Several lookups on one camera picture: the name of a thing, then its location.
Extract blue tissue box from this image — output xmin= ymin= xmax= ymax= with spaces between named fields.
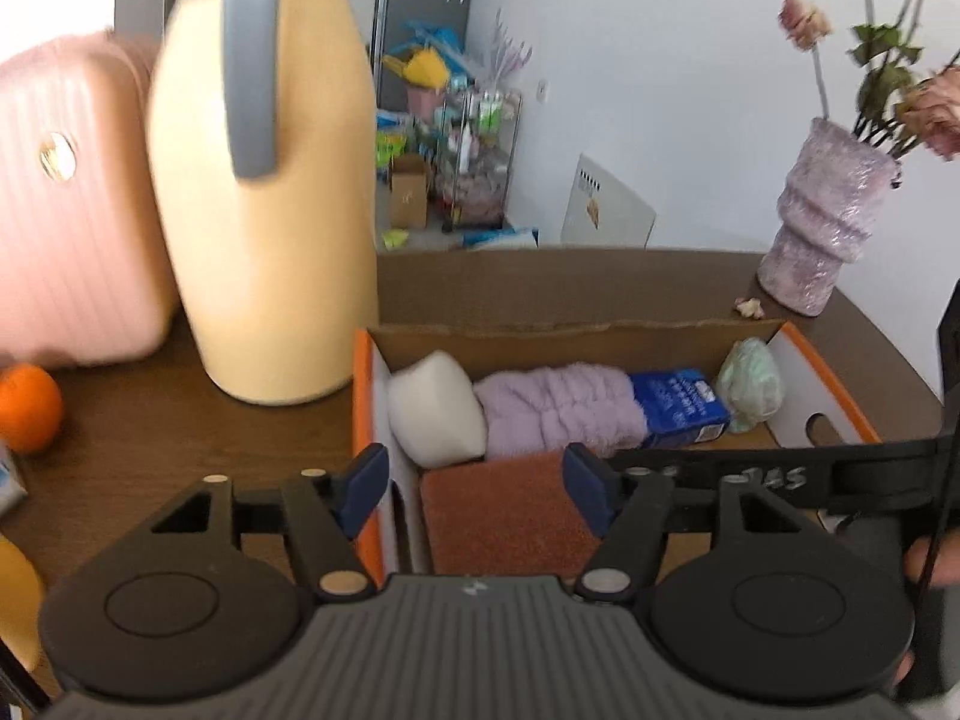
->
xmin=0 ymin=444 xmax=28 ymax=517

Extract purple textured vase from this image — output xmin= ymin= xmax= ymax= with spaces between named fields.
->
xmin=757 ymin=117 xmax=901 ymax=317

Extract yellow thermos jug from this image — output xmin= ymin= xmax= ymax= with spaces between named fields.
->
xmin=148 ymin=0 xmax=377 ymax=406

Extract pink small suitcase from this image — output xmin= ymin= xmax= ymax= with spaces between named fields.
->
xmin=2 ymin=31 xmax=179 ymax=369

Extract lilac fluffy headband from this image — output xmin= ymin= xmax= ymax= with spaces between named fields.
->
xmin=473 ymin=362 xmax=647 ymax=460

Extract person right hand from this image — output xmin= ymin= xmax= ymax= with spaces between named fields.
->
xmin=895 ymin=528 xmax=958 ymax=700

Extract dried pink roses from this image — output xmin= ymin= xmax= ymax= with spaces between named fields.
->
xmin=778 ymin=0 xmax=958 ymax=166

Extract wire storage rack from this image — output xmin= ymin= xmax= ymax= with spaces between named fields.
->
xmin=433 ymin=86 xmax=523 ymax=232

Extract blue tissue pack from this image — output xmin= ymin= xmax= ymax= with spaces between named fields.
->
xmin=628 ymin=369 xmax=731 ymax=449

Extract yellow ceramic mug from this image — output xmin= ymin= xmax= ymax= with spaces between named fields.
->
xmin=0 ymin=536 xmax=44 ymax=671

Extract orange fruit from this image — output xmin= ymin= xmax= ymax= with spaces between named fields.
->
xmin=0 ymin=364 xmax=65 ymax=455

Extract yellow watering can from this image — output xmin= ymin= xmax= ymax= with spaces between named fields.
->
xmin=381 ymin=47 xmax=451 ymax=89

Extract brown cardboard carton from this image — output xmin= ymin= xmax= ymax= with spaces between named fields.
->
xmin=391 ymin=153 xmax=431 ymax=229

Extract red layered sponge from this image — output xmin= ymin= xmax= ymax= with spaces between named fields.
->
xmin=420 ymin=452 xmax=599 ymax=580

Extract white board leaning wall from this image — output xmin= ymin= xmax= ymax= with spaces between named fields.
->
xmin=560 ymin=154 xmax=658 ymax=249

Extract red cardboard box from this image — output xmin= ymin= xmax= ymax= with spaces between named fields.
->
xmin=353 ymin=320 xmax=880 ymax=580

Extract white round sponge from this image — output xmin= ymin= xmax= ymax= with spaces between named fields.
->
xmin=387 ymin=351 xmax=487 ymax=470

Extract green soft ball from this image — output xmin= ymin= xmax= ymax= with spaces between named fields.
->
xmin=715 ymin=338 xmax=786 ymax=434

